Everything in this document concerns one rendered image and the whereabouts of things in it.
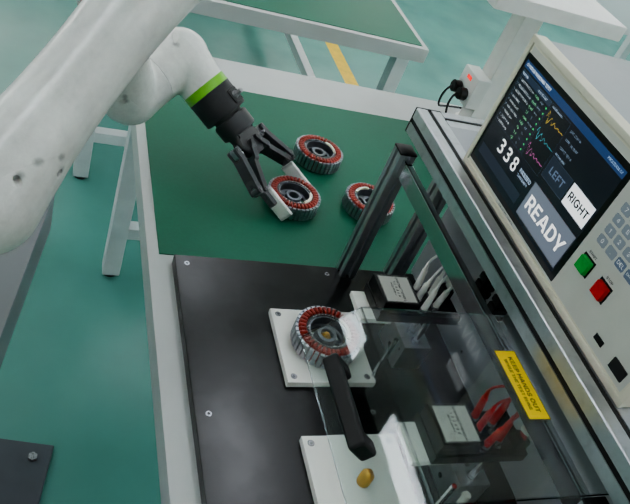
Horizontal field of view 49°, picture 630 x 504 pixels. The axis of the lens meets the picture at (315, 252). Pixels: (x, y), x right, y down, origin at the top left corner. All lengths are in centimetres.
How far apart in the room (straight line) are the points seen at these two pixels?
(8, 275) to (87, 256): 125
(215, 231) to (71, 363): 82
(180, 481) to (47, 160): 44
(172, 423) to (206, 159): 65
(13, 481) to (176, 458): 85
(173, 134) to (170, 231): 31
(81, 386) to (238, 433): 101
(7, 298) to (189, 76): 56
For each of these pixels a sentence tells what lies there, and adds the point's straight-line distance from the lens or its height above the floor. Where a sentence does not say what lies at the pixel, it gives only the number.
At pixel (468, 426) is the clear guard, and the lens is 75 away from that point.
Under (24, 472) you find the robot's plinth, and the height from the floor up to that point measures 2.
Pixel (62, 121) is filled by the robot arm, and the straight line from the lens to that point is 84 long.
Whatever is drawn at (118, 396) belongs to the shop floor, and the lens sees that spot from 196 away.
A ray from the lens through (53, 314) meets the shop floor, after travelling 212.
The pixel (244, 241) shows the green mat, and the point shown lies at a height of 75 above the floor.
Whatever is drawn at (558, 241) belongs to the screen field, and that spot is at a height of 117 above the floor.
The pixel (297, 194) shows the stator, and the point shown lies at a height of 78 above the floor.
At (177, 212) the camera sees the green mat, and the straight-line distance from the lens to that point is 133.
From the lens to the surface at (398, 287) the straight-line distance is 109.
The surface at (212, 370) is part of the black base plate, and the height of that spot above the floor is 77.
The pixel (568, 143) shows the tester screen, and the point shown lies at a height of 126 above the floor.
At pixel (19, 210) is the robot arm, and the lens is 83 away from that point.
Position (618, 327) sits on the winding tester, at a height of 117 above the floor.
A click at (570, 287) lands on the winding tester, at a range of 86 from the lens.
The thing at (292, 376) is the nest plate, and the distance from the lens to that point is 108.
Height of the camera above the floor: 158
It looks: 38 degrees down
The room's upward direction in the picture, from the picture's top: 24 degrees clockwise
